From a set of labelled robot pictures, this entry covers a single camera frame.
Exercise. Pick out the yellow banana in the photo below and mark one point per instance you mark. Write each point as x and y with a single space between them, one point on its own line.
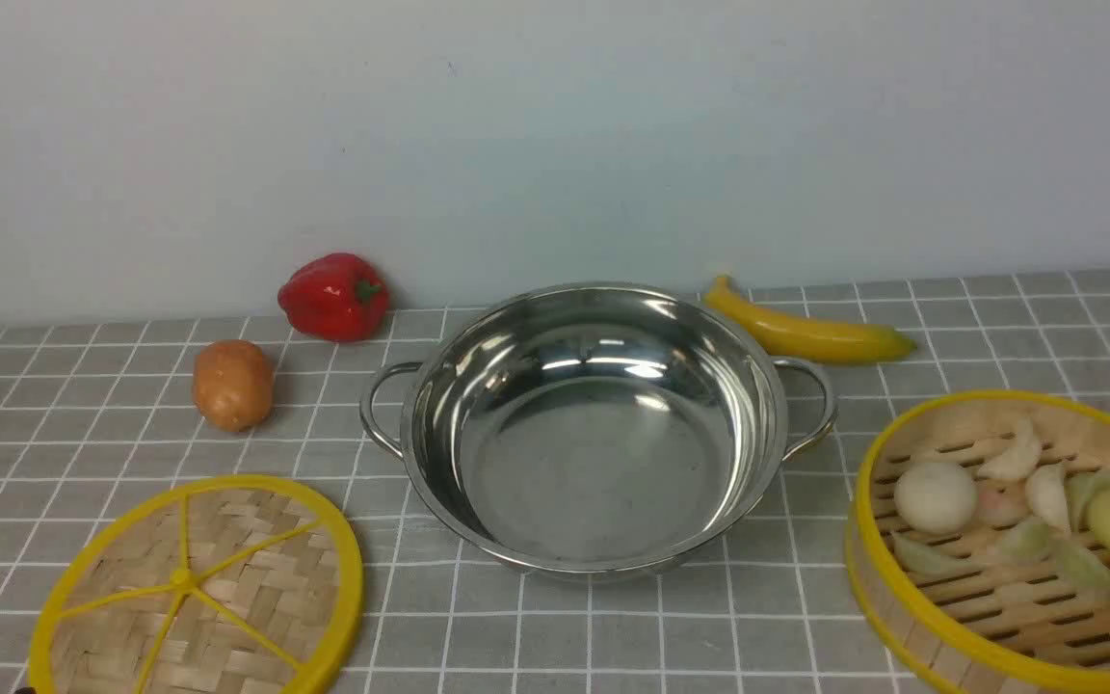
785 334

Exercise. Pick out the white round bun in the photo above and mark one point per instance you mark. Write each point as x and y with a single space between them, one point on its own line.
936 497

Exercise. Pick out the red bell pepper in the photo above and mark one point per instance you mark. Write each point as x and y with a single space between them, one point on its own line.
337 297

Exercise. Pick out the grey checkered tablecloth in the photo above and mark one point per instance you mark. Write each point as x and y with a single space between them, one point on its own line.
96 418

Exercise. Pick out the white dumpling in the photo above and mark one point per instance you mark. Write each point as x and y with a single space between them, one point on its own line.
1046 495
1019 459

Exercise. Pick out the yellow woven steamer lid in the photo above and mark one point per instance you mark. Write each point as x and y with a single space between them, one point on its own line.
244 584

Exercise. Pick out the green dumpling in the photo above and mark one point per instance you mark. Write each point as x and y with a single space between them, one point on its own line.
1080 491
1082 569
1029 541
924 560

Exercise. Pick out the yellow bamboo steamer basket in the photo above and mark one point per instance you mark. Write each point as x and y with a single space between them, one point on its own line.
1002 628

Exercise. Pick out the brown potato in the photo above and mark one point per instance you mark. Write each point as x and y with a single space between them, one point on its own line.
233 385

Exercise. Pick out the stainless steel pot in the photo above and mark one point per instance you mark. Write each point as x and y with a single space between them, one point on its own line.
603 429

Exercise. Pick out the pink dumpling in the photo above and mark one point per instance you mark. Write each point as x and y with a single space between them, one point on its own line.
1000 504

